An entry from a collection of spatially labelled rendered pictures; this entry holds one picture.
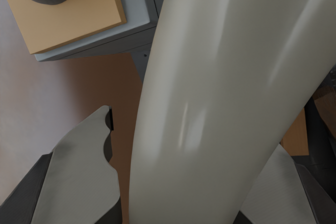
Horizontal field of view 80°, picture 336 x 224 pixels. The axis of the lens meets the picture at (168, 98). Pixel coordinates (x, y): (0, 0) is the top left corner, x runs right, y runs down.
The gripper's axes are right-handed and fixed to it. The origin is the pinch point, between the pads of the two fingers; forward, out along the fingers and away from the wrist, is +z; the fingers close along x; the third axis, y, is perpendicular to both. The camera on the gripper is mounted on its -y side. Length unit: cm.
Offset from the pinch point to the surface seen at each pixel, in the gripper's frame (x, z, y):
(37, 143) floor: -125, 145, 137
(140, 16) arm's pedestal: -7.0, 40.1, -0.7
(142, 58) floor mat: -17, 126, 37
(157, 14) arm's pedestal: -3.3, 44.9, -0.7
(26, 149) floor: -142, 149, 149
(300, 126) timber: 74, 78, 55
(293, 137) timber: 72, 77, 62
